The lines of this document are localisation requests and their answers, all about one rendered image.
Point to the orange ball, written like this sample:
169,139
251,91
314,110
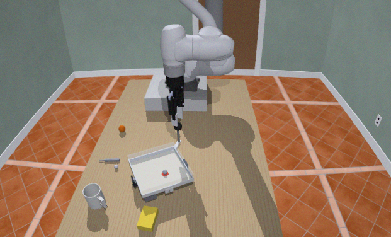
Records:
121,128

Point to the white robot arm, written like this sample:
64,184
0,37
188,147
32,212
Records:
209,53

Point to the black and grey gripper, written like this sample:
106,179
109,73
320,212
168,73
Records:
176,98

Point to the grey mug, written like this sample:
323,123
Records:
92,190

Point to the yellow rectangular block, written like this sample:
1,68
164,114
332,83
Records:
147,218

